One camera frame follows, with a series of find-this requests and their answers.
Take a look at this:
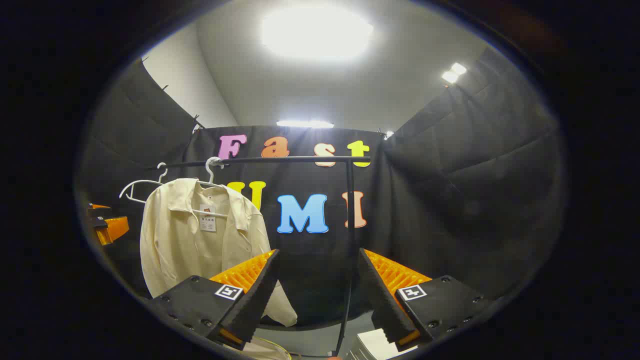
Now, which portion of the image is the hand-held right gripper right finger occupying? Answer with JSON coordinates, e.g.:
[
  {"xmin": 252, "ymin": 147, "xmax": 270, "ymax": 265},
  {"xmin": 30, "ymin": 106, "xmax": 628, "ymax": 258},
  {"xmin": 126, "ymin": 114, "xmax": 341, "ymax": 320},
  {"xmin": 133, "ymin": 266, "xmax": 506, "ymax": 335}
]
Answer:
[{"xmin": 357, "ymin": 248, "xmax": 491, "ymax": 354}]

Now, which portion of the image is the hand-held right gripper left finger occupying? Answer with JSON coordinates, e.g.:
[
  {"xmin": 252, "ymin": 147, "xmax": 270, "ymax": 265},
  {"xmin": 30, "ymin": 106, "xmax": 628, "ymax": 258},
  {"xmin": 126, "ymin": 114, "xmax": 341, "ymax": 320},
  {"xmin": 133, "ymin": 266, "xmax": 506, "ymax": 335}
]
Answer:
[{"xmin": 150, "ymin": 249, "xmax": 281, "ymax": 351}]

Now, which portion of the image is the cream collared shirt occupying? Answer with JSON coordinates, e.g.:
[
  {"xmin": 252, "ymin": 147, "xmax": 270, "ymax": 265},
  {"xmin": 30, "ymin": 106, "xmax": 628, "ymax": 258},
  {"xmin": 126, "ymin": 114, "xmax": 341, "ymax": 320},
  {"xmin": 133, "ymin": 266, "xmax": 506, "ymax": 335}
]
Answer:
[{"xmin": 140, "ymin": 178, "xmax": 299, "ymax": 328}]

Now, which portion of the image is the white plastic clothes hanger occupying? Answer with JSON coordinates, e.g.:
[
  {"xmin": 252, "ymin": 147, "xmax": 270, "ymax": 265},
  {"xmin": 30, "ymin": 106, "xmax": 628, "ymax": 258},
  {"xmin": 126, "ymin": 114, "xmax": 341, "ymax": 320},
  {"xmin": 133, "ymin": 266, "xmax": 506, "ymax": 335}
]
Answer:
[
  {"xmin": 192, "ymin": 156, "xmax": 251, "ymax": 219},
  {"xmin": 119, "ymin": 162, "xmax": 169, "ymax": 205}
]

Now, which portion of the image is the black metal clothes rack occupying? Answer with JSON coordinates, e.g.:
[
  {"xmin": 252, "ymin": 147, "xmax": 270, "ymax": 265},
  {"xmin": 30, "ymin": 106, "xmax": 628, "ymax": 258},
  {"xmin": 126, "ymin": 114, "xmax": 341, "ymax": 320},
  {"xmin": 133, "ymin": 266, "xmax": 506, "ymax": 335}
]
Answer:
[{"xmin": 147, "ymin": 156, "xmax": 372, "ymax": 358}]

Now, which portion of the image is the white flat board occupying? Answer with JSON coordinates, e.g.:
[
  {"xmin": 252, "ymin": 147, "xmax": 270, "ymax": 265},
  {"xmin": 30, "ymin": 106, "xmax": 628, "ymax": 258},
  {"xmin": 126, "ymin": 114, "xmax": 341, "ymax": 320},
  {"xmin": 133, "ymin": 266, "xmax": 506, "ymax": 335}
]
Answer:
[{"xmin": 345, "ymin": 327, "xmax": 417, "ymax": 360}]

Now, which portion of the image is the large ceiling light panel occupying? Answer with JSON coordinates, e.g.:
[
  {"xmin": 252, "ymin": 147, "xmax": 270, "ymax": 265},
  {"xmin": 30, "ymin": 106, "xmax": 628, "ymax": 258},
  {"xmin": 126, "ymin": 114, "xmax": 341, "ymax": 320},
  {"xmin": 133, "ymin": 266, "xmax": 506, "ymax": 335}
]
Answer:
[{"xmin": 260, "ymin": 4, "xmax": 375, "ymax": 62}]

